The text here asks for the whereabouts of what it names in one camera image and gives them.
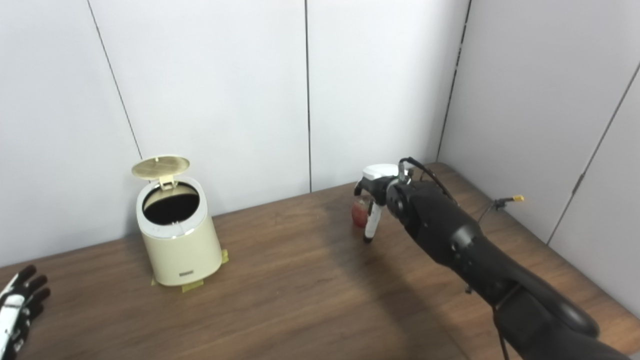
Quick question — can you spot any yellow tipped cable connector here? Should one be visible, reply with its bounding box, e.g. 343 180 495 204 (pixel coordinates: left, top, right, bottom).
477 195 525 223

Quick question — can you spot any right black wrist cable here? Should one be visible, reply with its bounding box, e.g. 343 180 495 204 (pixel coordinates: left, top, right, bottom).
398 156 458 206

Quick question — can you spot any cream round bin lid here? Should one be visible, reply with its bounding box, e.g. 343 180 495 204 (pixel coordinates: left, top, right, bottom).
131 155 191 191

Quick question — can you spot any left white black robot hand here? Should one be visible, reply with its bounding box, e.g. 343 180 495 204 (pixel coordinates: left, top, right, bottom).
0 265 52 360

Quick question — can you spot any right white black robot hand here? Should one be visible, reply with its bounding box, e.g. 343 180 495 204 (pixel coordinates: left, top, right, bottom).
354 163 408 244

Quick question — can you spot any cream-colored bin body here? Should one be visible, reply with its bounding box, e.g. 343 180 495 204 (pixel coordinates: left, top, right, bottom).
136 176 223 287

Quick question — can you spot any red apple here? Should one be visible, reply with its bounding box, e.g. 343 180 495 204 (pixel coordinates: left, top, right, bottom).
351 196 373 229

